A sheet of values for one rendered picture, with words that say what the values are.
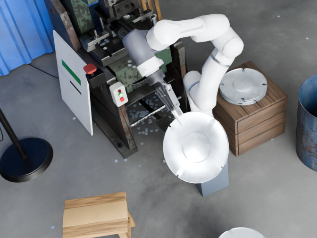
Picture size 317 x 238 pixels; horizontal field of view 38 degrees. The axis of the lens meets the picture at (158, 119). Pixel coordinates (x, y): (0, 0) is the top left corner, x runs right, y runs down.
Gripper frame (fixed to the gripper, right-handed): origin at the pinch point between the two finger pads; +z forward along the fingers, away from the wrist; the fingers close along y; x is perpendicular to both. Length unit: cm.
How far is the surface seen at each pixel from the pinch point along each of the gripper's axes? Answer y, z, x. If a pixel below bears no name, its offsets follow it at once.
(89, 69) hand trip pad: -82, -40, 2
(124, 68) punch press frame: -90, -31, 22
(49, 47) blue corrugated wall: -224, -85, 22
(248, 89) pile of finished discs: -74, 19, 78
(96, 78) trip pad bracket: -86, -34, 3
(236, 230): -44, 71, 11
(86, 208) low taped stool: -79, 22, -42
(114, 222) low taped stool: -67, 35, -35
